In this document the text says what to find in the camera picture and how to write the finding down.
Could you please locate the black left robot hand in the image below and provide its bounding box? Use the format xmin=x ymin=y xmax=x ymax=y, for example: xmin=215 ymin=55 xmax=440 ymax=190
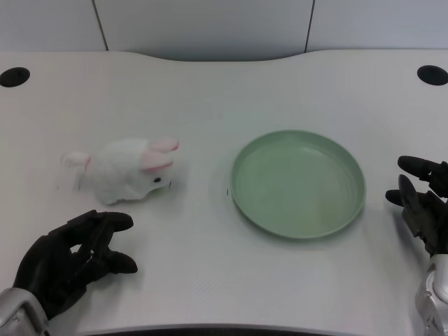
xmin=11 ymin=209 xmax=139 ymax=321

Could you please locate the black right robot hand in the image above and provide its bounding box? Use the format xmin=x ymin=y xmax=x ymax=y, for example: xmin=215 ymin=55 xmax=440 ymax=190
xmin=385 ymin=155 xmax=448 ymax=257

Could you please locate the white plush rabbit doll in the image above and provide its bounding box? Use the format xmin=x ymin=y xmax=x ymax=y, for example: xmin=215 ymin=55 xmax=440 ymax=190
xmin=62 ymin=137 xmax=180 ymax=205

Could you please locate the green round plate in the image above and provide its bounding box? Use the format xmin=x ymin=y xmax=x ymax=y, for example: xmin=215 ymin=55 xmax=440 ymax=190
xmin=230 ymin=129 xmax=366 ymax=241

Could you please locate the black round cable grommet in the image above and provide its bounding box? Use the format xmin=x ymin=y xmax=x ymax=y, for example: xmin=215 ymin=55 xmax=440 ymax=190
xmin=0 ymin=67 xmax=31 ymax=88
xmin=416 ymin=64 xmax=448 ymax=86

